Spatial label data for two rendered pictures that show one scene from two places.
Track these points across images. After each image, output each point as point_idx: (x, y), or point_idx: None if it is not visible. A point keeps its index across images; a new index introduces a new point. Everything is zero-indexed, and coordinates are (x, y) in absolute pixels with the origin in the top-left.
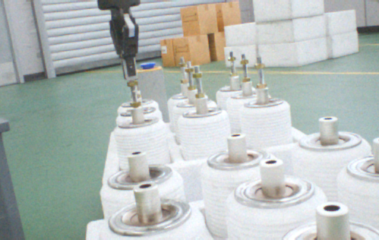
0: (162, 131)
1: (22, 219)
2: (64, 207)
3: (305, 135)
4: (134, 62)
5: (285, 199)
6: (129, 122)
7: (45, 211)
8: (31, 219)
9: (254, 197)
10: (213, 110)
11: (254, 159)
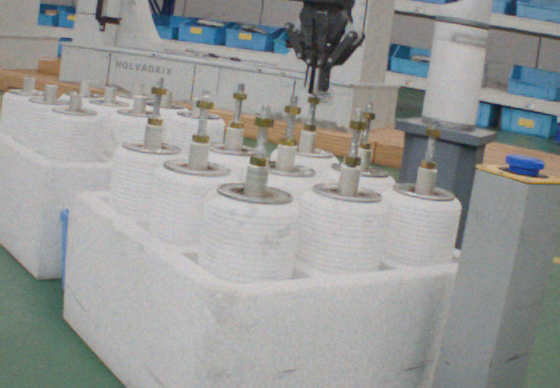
0: (270, 159)
1: (559, 358)
2: (540, 379)
3: (89, 202)
4: (308, 72)
5: (102, 100)
6: (321, 153)
7: (557, 372)
8: (548, 359)
9: (118, 102)
10: (218, 148)
11: (126, 110)
